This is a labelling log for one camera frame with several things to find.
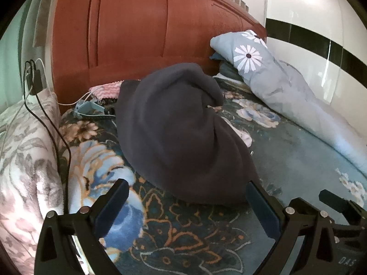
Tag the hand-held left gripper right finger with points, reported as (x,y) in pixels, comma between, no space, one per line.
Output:
(262,214)

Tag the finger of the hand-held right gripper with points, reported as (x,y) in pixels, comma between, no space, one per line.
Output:
(332,197)

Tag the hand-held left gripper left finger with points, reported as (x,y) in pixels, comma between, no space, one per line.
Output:
(113,206)

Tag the dark grey garment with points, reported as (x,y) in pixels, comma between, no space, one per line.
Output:
(172,134)

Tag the teal floral bed blanket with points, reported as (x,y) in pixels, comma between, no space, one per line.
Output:
(200,235)

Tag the grey floral pillow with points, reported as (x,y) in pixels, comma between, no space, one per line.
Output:
(25,163)

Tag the pink striped cloth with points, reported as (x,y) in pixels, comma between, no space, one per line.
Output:
(106,90)

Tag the light blue daisy quilt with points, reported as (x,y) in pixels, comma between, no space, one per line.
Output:
(275,80)

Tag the black charger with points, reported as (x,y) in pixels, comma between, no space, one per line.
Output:
(35,80)

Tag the dark teal pillow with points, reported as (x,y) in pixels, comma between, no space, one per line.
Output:
(229,70)

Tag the red padded headboard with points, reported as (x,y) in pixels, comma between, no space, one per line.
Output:
(129,28)

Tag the white wardrobe with black stripe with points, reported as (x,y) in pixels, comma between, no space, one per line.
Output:
(301,11)

